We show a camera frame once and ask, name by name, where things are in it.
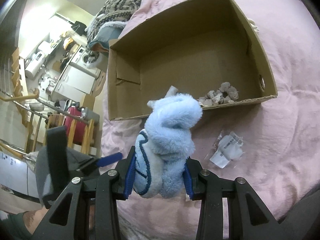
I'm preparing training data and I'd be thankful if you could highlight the light blue fluffy sock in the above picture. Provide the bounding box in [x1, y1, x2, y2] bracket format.
[133, 93, 202, 198]

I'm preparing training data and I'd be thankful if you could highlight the white frilly sock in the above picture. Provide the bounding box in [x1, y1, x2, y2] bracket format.
[247, 18, 260, 34]

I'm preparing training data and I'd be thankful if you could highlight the person's left hand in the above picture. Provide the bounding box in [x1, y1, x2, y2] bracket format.
[23, 206, 49, 235]

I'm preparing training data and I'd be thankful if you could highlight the wooden stool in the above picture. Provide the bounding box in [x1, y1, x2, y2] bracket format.
[43, 114, 95, 155]

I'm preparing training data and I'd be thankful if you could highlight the red suitcase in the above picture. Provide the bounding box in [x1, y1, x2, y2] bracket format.
[63, 106, 87, 145]

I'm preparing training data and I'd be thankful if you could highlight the grey trash bin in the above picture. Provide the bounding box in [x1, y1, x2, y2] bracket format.
[81, 107, 100, 124]

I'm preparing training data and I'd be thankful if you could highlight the clear plastic packet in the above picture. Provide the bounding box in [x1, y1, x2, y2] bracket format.
[204, 129, 244, 169]

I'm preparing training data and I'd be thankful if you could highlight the pink duvet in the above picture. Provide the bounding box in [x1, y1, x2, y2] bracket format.
[100, 0, 320, 240]

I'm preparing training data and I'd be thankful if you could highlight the beige scrunchie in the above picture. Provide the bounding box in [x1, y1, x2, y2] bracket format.
[198, 82, 239, 107]

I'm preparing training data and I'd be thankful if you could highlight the white washing machine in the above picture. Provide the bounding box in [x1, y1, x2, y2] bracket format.
[70, 46, 101, 79]

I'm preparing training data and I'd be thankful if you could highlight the brown cardboard box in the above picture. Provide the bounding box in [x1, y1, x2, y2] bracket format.
[107, 0, 278, 120]

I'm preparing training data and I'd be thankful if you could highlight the patterned knit blanket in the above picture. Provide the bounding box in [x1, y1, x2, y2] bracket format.
[86, 0, 144, 46]

